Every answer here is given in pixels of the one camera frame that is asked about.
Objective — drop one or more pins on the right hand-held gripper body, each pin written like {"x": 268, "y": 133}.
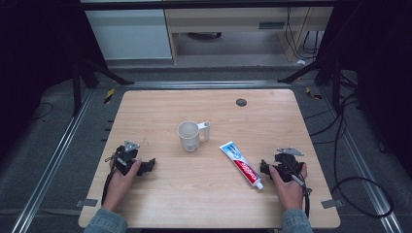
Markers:
{"x": 286, "y": 163}

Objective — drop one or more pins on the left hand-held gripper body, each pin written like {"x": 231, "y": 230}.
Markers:
{"x": 124, "y": 158}

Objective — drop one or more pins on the toothpaste tube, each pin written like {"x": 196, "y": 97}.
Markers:
{"x": 243, "y": 165}

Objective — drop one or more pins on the person's right hand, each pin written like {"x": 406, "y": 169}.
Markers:
{"x": 290, "y": 192}

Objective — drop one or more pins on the person's left hand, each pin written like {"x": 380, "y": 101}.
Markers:
{"x": 118, "y": 189}

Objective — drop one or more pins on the grey tape piece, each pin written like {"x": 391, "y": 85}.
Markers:
{"x": 87, "y": 202}
{"x": 332, "y": 204}

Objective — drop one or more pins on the yellow black tape strip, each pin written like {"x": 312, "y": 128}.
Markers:
{"x": 109, "y": 95}
{"x": 312, "y": 93}

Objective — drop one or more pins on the black metal stand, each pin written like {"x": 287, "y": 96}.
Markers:
{"x": 335, "y": 81}
{"x": 77, "y": 84}

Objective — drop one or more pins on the white cabinet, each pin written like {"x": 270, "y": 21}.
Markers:
{"x": 129, "y": 34}

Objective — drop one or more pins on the light wooden desk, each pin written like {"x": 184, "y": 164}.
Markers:
{"x": 226, "y": 19}

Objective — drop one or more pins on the metal floor rail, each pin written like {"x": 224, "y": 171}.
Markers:
{"x": 362, "y": 171}
{"x": 51, "y": 161}

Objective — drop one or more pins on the metal cross rail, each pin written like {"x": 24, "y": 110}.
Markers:
{"x": 207, "y": 84}

